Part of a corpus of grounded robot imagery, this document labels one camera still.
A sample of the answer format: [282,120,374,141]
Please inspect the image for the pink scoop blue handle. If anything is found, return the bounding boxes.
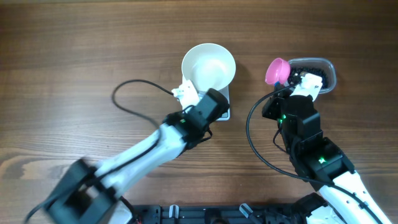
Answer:
[265,58,290,85]

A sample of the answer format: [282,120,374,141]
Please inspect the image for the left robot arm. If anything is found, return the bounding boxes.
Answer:
[44,88,229,223]

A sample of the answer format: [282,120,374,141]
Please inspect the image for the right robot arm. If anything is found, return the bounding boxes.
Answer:
[261,84,390,223]

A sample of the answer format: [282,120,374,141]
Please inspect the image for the white digital kitchen scale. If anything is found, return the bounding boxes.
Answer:
[182,76,231,121]

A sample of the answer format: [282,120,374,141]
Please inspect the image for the white bowl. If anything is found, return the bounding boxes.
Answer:
[181,43,236,91]

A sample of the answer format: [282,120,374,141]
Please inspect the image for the black beans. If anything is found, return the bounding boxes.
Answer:
[287,67,329,90]

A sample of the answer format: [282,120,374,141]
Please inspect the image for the clear plastic container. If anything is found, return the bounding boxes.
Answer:
[288,57,337,94]

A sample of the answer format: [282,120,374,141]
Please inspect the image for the left black cable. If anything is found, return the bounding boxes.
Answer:
[24,79,175,224]

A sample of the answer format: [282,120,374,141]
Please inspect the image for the black cable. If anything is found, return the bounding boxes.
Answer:
[245,85,383,224]
[24,79,175,224]

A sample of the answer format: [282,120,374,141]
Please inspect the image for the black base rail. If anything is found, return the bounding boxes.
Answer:
[130,204,306,224]

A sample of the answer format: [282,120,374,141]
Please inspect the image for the right black cable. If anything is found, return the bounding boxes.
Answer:
[245,85,383,224]

